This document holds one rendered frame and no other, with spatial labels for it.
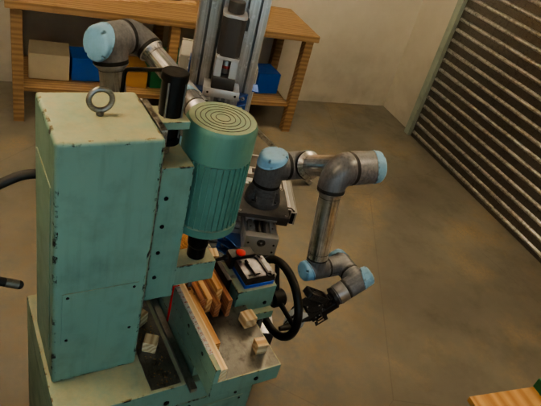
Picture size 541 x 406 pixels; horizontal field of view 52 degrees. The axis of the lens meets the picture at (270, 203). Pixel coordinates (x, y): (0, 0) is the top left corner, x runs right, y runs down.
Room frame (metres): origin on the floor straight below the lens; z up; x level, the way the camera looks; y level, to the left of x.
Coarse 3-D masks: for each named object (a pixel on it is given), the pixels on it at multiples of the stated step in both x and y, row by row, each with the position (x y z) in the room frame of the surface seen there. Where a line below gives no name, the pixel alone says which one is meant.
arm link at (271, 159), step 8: (264, 152) 1.92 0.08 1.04; (272, 152) 1.93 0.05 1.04; (280, 152) 1.94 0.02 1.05; (264, 160) 1.88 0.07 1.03; (272, 160) 1.88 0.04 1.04; (280, 160) 1.89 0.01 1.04; (288, 160) 1.93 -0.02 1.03; (256, 168) 1.90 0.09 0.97; (264, 168) 1.87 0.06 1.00; (272, 168) 1.87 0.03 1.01; (280, 168) 1.89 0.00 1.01; (288, 168) 1.91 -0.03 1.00; (256, 176) 1.89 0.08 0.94; (264, 176) 1.87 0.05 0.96; (272, 176) 1.87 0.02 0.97; (280, 176) 1.89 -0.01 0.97; (288, 176) 1.92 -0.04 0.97; (264, 184) 1.87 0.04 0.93; (272, 184) 1.88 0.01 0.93
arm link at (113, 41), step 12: (96, 24) 1.68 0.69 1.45; (108, 24) 1.70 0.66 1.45; (120, 24) 1.74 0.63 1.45; (132, 24) 1.78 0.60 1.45; (84, 36) 1.68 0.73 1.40; (96, 36) 1.66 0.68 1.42; (108, 36) 1.66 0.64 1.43; (120, 36) 1.70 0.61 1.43; (132, 36) 1.74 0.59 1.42; (84, 48) 1.67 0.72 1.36; (96, 48) 1.65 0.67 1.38; (108, 48) 1.64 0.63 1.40; (120, 48) 1.69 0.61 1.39; (132, 48) 1.75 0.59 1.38; (96, 60) 1.64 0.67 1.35; (108, 60) 1.66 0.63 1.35; (120, 60) 1.68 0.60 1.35; (108, 72) 1.67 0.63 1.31; (120, 72) 1.69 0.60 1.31; (108, 84) 1.67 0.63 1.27; (120, 84) 1.69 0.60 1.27
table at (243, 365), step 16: (176, 320) 1.12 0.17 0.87; (224, 320) 1.14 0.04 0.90; (224, 336) 1.08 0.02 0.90; (240, 336) 1.09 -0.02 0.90; (256, 336) 1.11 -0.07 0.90; (192, 352) 1.01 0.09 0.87; (224, 352) 1.02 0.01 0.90; (240, 352) 1.04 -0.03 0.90; (272, 352) 1.07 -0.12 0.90; (240, 368) 0.99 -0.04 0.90; (256, 368) 1.00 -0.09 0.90; (272, 368) 1.02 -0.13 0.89; (208, 384) 0.93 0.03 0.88; (224, 384) 0.93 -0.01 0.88; (240, 384) 0.97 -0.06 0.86
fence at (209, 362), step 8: (176, 296) 1.14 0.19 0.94; (176, 304) 1.13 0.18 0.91; (184, 312) 1.09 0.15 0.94; (184, 320) 1.08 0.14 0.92; (192, 328) 1.04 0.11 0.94; (192, 336) 1.03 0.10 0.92; (200, 344) 0.99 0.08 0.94; (200, 352) 0.98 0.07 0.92; (208, 360) 0.95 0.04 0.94; (216, 360) 0.94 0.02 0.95; (208, 368) 0.94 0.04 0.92; (216, 368) 0.92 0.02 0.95; (216, 376) 0.92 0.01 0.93
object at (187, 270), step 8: (208, 248) 1.23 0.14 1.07; (184, 256) 1.16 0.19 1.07; (208, 256) 1.19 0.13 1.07; (184, 264) 1.13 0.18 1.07; (192, 264) 1.14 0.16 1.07; (200, 264) 1.16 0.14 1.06; (208, 264) 1.17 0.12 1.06; (176, 272) 1.12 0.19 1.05; (184, 272) 1.13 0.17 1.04; (192, 272) 1.14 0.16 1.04; (200, 272) 1.16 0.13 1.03; (208, 272) 1.17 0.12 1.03; (176, 280) 1.12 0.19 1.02; (184, 280) 1.13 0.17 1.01; (192, 280) 1.15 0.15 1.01
